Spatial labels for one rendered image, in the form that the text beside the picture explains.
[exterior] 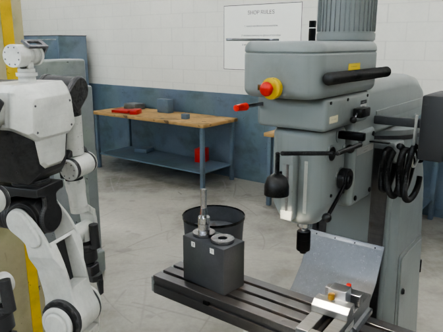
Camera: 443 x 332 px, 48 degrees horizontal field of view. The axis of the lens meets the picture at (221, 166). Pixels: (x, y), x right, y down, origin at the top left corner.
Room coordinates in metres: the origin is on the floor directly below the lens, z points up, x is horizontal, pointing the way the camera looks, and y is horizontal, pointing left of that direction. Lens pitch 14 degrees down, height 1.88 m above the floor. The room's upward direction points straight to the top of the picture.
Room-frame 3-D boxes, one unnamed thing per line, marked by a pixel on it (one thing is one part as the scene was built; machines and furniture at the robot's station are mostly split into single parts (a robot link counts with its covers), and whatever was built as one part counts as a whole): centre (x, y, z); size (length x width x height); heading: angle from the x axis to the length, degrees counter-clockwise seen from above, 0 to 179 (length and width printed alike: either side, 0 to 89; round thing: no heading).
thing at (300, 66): (1.60, -0.29, 1.81); 0.47 x 0.26 x 0.16; 143
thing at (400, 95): (1.99, -0.58, 1.66); 0.80 x 0.23 x 0.20; 143
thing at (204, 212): (1.85, 0.07, 1.28); 0.03 x 0.03 x 0.11
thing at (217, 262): (1.81, 0.03, 1.06); 0.22 x 0.12 x 0.20; 48
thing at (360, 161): (1.74, -0.40, 1.47); 0.24 x 0.19 x 0.26; 53
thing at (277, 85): (1.41, -0.14, 1.76); 0.06 x 0.02 x 0.06; 53
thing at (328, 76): (1.53, -0.42, 1.79); 0.45 x 0.04 x 0.04; 143
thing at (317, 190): (1.59, -0.28, 1.47); 0.21 x 0.19 x 0.32; 53
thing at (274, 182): (1.38, -0.16, 1.49); 0.07 x 0.07 x 0.06
